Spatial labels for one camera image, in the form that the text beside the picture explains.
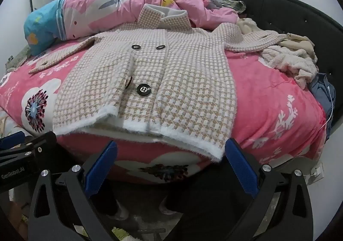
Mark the grey cloth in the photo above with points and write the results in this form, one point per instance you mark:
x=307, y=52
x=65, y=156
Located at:
x=214, y=4

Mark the white wall socket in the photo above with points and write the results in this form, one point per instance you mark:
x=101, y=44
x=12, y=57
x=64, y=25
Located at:
x=318, y=170

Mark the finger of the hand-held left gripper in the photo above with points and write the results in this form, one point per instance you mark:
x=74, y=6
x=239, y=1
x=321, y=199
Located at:
x=12, y=139
x=43, y=143

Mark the green patterned cloth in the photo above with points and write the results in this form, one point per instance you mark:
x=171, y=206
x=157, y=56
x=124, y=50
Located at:
x=18, y=57

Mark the beige smooth garment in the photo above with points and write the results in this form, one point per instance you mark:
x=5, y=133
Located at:
x=297, y=42

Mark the black padded headboard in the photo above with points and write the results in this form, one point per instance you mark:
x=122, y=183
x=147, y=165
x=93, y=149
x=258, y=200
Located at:
x=294, y=16

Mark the blue denim garment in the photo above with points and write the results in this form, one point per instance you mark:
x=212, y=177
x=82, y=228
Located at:
x=321, y=91

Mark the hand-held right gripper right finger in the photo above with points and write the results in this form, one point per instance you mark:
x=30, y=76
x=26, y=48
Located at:
x=241, y=168

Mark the pink and blue quilt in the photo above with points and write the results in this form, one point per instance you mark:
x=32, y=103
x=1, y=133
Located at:
x=107, y=8

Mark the pink floral blanket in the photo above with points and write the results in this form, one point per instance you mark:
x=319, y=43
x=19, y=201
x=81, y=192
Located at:
x=268, y=91

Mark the plaid cloth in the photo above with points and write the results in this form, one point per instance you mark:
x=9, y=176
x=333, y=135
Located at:
x=234, y=5

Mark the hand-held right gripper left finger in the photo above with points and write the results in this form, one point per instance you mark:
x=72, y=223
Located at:
x=101, y=168

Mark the beige houndstooth coat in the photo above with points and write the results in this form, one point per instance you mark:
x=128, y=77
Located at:
x=174, y=69

